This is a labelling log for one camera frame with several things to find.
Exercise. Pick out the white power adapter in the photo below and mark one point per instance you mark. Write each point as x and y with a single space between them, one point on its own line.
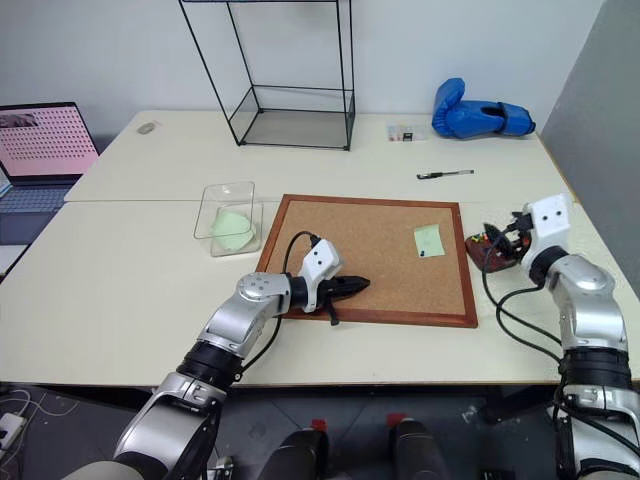
11 427

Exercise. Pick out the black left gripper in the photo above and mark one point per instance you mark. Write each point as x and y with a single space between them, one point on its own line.
336 289

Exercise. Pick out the dark rounded shape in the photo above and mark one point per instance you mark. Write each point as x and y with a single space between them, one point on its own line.
417 452
300 457

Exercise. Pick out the small clear pushpin case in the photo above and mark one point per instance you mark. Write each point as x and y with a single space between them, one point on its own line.
405 131

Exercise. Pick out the small grey round object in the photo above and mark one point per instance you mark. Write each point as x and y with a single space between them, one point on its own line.
146 128

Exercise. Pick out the dark red tray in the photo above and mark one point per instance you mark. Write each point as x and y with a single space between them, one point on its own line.
479 252

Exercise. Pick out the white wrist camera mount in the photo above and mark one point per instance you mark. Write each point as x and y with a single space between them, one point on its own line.
550 220
320 262

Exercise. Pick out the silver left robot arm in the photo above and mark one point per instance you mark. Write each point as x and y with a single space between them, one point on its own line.
235 320

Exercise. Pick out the grey partition panel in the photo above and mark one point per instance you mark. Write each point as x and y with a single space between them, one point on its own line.
595 125

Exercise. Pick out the open laptop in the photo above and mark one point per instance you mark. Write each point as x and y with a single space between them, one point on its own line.
45 140

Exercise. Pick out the blue boxing glove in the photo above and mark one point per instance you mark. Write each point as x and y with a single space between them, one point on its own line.
465 115

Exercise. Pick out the flat green sticky note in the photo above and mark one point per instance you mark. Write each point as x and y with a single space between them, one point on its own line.
431 237

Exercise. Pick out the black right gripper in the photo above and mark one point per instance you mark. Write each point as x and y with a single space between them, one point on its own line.
521 223

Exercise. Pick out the black pen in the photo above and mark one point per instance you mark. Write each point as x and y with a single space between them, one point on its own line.
440 175

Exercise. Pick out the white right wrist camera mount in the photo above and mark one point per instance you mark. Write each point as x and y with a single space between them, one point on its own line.
550 220

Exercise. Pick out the clear plastic box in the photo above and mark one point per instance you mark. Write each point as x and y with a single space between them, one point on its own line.
235 195

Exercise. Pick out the wood-framed cork board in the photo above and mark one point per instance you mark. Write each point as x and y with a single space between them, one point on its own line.
370 235

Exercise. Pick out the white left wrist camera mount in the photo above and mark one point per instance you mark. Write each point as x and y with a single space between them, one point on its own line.
320 262

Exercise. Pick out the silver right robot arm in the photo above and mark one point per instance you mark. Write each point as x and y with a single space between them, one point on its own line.
585 295

